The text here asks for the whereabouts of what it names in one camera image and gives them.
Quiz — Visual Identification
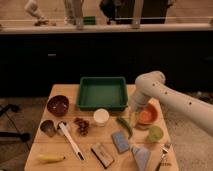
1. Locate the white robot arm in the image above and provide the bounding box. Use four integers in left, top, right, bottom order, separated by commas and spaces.
128, 71, 213, 136

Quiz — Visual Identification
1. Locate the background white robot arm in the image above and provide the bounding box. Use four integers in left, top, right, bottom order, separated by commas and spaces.
24, 0, 49, 26

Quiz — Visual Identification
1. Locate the green plastic cup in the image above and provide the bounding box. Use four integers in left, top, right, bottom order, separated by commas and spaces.
147, 126, 164, 142

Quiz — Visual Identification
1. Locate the white cup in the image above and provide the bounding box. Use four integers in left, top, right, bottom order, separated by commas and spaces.
93, 108, 109, 126

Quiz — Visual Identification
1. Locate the metal cup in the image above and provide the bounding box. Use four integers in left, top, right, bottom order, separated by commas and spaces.
40, 120, 56, 137

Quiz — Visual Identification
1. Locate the orange bowl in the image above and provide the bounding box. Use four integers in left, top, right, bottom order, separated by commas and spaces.
137, 103, 158, 125

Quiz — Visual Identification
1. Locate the blue sponge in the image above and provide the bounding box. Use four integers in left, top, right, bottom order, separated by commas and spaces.
111, 131, 130, 153

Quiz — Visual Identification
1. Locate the green plastic tray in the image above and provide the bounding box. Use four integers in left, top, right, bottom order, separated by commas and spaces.
76, 77, 128, 111

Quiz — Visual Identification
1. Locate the blue grey cloth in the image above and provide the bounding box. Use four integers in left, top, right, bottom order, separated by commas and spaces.
131, 146, 151, 171

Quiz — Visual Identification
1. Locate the metal fork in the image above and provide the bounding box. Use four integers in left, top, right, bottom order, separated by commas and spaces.
155, 142, 171, 171

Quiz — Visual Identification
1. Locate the brown dried food pile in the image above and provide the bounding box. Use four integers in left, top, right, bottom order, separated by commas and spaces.
74, 117, 90, 136

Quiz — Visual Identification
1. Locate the wooden block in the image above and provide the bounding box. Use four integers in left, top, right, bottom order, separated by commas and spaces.
91, 143, 114, 169

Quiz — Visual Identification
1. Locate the dark red bowl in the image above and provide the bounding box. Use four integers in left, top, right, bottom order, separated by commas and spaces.
47, 95, 69, 117

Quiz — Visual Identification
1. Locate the yellow banana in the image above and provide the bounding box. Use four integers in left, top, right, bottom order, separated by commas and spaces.
37, 154, 66, 163

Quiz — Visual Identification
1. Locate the small green box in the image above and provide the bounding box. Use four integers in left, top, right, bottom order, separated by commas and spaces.
83, 16, 96, 25

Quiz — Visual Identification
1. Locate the black chair base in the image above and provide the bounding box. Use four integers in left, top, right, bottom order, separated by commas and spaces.
0, 103, 32, 143

